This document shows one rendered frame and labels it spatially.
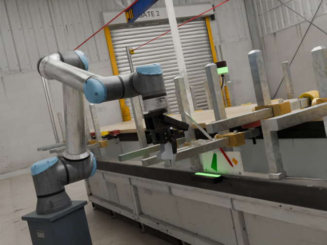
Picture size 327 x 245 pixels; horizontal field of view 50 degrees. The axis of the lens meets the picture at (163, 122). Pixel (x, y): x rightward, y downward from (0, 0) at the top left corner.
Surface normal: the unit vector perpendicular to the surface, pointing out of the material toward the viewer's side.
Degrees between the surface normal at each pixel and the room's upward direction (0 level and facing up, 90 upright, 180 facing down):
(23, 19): 90
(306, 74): 90
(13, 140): 90
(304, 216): 90
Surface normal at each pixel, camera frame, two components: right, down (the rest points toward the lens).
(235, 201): -0.84, 0.21
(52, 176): 0.58, -0.07
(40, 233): -0.57, 0.17
